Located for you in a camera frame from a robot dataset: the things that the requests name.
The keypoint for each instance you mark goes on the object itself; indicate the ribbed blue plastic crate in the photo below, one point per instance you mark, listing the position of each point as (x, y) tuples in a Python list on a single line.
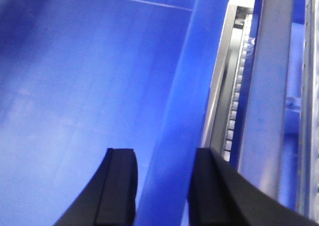
[(262, 142)]

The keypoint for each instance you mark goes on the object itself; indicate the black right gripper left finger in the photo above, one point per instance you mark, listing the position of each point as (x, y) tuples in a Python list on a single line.
[(109, 199)]

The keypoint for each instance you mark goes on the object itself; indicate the grey roller conveyor track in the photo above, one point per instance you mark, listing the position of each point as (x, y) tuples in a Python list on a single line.
[(243, 27)]

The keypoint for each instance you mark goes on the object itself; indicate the blue bin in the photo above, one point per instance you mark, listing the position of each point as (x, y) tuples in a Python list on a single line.
[(78, 77)]

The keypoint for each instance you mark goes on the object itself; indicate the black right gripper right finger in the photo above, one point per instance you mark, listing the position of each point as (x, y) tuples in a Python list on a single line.
[(220, 196)]

